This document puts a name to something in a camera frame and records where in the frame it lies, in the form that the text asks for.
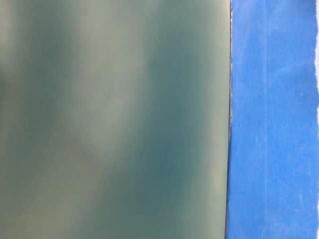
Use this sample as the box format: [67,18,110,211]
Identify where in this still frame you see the blue table cloth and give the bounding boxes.
[226,0,319,239]

